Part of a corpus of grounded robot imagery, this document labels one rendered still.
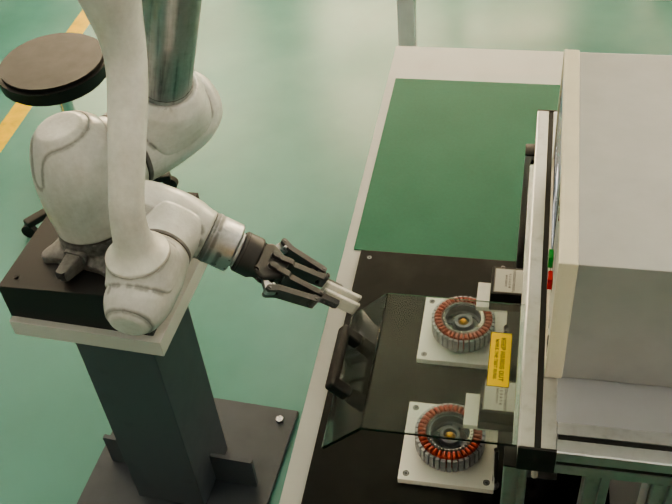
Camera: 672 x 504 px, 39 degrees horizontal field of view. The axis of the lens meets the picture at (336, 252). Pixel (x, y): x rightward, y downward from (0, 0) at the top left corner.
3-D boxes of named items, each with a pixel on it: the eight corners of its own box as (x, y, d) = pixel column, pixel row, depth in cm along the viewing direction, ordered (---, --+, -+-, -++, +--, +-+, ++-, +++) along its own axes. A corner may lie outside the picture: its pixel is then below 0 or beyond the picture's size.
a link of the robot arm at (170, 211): (206, 232, 171) (183, 285, 162) (126, 195, 168) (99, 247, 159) (225, 196, 163) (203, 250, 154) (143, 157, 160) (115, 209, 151)
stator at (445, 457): (413, 472, 148) (412, 458, 146) (416, 413, 156) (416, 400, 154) (484, 476, 147) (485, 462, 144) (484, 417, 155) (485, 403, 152)
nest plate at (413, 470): (397, 482, 149) (397, 478, 148) (409, 406, 159) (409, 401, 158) (493, 494, 146) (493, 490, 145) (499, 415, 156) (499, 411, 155)
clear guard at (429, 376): (321, 448, 126) (317, 422, 122) (352, 316, 143) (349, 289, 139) (570, 477, 120) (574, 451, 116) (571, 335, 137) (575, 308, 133)
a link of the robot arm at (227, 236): (191, 269, 163) (222, 283, 164) (209, 238, 157) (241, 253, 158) (206, 233, 170) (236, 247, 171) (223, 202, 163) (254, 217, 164)
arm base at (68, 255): (27, 275, 180) (16, 253, 176) (94, 202, 194) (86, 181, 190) (103, 295, 172) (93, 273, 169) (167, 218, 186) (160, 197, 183)
